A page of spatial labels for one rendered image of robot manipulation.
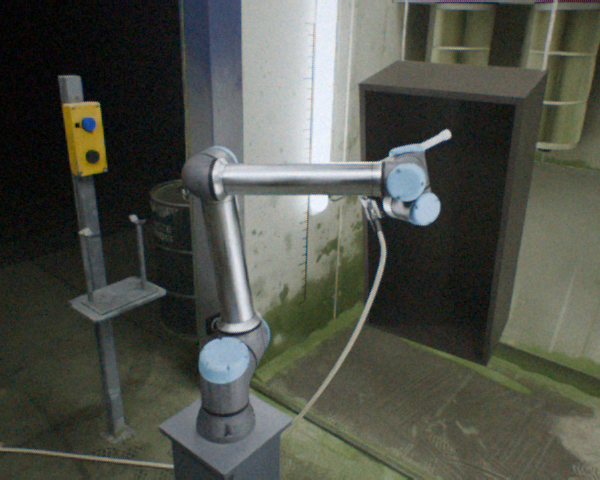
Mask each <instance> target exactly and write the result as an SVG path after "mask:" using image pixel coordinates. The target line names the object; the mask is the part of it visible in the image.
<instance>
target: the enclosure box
mask: <svg viewBox="0 0 600 480"><path fill-rule="evenodd" d="M547 75H548V70H547V69H532V68H516V67H500V66H485V65H468V64H452V63H436V62H421V61H405V60H397V61H395V62H393V63H392V64H390V65H388V66H387V67H385V68H383V69H382V70H380V71H378V72H377V73H375V74H373V75H371V76H370V77H368V78H366V79H365V80H363V81H362V82H361V83H359V104H360V141H361V162H380V161H382V160H384V159H385V158H387V157H389V156H390V151H391V150H392V149H395V148H398V147H402V146H407V145H413V144H422V143H424V142H426V141H428V140H430V139H431V138H433V137H435V136H436V135H438V134H439V133H440V132H441V131H443V130H445V129H447V130H449V132H450V134H451V137H450V138H448V139H446V140H442V141H440V142H438V143H437V144H435V145H433V146H431V147H430V148H428V149H426V150H424V151H425V159H426V165H427V171H428V177H429V182H430V188H431V193H434V194H435V195H436V196H437V197H438V199H439V214H438V216H437V218H436V219H435V220H434V221H433V222H432V223H430V224H427V225H416V224H413V223H411V222H409V221H406V220H403V219H399V218H396V219H395V218H392V217H389V216H384V217H382V218H380V217H378V218H379V221H380V224H381V226H382V230H381V233H382V235H383V238H384V242H385V248H386V257H385V263H384V268H383V272H382V274H381V278H380V281H379V284H378V287H377V290H376V293H375V295H374V298H373V301H372V303H371V306H370V308H369V310H368V313H367V315H366V317H365V320H364V325H366V326H369V327H372V328H375V329H378V330H380V331H383V332H386V333H389V334H392V335H395V336H398V337H401V338H404V339H406V340H409V341H412V342H415V343H418V344H421V345H427V346H429V347H432V348H434V349H437V350H440V351H443V352H446V353H449V354H451V355H454V356H457V357H460V358H463V359H466V360H469V361H472V362H474V363H477V364H480V365H483V366H486V367H487V366H488V364H489V361H490V359H491V355H492V353H493V351H494V348H495V346H496V344H497V342H498V340H499V338H500V336H501V334H502V332H503V330H504V328H505V326H506V324H507V322H508V317H509V311H510V305H511V299H512V293H513V287H514V281H515V274H516V268H517V263H518V257H519V251H520V245H521V239H522V232H523V226H524V220H525V214H526V208H527V202H528V196H529V190H530V184H531V178H532V172H533V166H534V160H535V154H536V147H537V141H538V135H539V129H540V124H541V118H542V112H543V106H544V99H545V93H546V81H547ZM362 216H363V254H364V291H365V292H364V308H365V306H366V303H367V301H368V298H369V296H370V293H371V290H372V287H373V284H374V281H375V278H376V275H377V273H378V269H379V265H380V259H381V245H380V241H379V238H378V235H377V232H374V231H373V228H372V225H371V223H370V220H368V219H367V216H366V211H365V208H364V205H363V203H362Z"/></svg>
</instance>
